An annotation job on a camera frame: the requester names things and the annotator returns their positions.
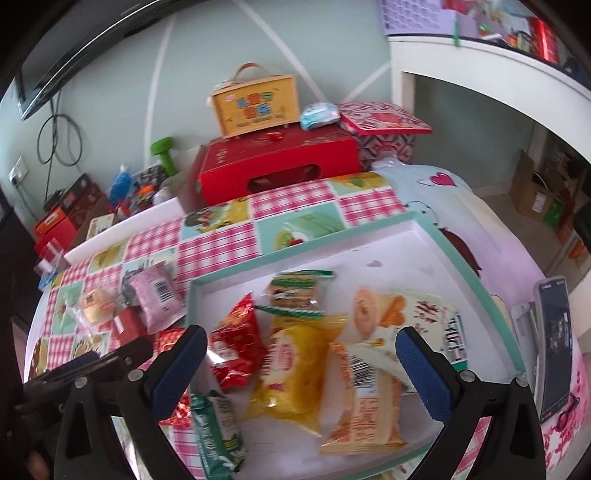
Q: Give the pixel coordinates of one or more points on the pink checked tablecloth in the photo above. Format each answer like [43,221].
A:
[221,249]

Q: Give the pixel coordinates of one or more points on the green dumbbell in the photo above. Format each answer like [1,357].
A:
[161,150]

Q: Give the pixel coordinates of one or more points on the yellow snack packet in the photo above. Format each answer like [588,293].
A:
[295,369]

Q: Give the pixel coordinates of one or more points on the green striped cookie packet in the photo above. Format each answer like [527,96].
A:
[293,293]

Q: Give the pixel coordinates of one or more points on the red and white box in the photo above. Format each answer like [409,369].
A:
[48,249]

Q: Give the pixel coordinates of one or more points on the red patterned lidded box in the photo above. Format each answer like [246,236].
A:
[383,120]

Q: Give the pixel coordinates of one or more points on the white desk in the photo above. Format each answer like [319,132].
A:
[461,55]

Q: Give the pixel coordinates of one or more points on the black flat television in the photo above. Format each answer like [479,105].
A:
[69,46]

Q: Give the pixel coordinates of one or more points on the small red boxy snack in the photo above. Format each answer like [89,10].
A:
[131,323]

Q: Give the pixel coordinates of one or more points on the white phone stand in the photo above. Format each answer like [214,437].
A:
[524,332]

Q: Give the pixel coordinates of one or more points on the white wall socket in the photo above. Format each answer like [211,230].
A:
[18,170]

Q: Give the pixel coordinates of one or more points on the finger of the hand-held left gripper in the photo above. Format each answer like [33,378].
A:
[74,363]
[127,355]

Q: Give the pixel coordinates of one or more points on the brown cardboard box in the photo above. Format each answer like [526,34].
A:
[531,194]

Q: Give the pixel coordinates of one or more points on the black cabinet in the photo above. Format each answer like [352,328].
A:
[9,258]

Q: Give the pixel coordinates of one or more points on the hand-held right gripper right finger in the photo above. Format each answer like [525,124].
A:
[422,369]

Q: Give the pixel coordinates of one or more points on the green tape strip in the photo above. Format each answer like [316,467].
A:
[456,34]

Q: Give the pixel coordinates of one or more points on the beige barcode snack packet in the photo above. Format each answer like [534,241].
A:
[364,415]

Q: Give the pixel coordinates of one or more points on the large red gift box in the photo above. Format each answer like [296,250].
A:
[277,157]

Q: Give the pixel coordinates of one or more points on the smartphone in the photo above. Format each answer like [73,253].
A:
[554,346]

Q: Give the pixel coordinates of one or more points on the clear wrapped round bun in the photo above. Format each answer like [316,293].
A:
[97,304]

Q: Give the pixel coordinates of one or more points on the green snack packet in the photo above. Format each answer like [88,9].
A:
[217,429]

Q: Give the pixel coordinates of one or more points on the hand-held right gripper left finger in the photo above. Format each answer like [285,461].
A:
[178,369]

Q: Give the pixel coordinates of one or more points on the tan box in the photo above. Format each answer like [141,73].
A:
[99,227]

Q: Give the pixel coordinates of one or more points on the blue bottle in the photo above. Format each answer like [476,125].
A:
[121,187]

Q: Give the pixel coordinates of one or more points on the red foil snack packet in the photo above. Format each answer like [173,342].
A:
[180,410]

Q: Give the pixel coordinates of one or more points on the lilac plastic basket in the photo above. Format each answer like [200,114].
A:
[415,16]

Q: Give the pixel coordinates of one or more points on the dark patterned bag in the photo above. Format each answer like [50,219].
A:
[147,184]

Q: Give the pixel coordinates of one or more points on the large white orange snack packet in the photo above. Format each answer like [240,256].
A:
[397,314]

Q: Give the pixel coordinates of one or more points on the dark brown box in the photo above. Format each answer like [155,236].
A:
[78,194]

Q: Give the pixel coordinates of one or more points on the white cartoon print cloth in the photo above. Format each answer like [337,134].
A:
[461,217]

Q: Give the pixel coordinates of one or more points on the white tray with teal rim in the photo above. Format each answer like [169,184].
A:
[369,277]

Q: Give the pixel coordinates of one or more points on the white board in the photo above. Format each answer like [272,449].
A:
[115,230]

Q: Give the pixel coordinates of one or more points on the pink snack packet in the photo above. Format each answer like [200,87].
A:
[157,295]

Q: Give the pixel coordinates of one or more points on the person's left hand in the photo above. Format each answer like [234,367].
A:
[36,464]

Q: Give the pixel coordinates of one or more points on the light blue tissue pack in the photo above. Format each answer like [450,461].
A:
[318,115]

